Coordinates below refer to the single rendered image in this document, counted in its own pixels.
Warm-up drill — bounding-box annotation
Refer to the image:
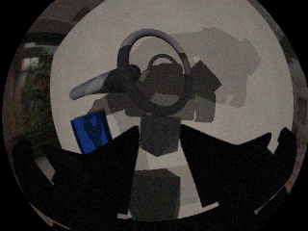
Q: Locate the blue tray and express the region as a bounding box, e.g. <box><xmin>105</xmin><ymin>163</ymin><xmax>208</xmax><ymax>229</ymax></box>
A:
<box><xmin>70</xmin><ymin>111</ymin><xmax>112</xmax><ymax>154</ymax></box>

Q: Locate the dark grey ring with tab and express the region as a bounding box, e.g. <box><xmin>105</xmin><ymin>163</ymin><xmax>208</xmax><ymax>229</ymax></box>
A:
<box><xmin>116</xmin><ymin>28</ymin><xmax>193</xmax><ymax>158</ymax></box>

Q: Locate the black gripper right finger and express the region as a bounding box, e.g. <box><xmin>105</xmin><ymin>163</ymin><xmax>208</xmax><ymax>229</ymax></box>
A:
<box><xmin>180</xmin><ymin>124</ymin><xmax>272</xmax><ymax>208</ymax></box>

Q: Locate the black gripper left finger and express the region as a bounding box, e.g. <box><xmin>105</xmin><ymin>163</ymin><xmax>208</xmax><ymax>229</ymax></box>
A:
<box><xmin>42</xmin><ymin>126</ymin><xmax>140</xmax><ymax>216</ymax></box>

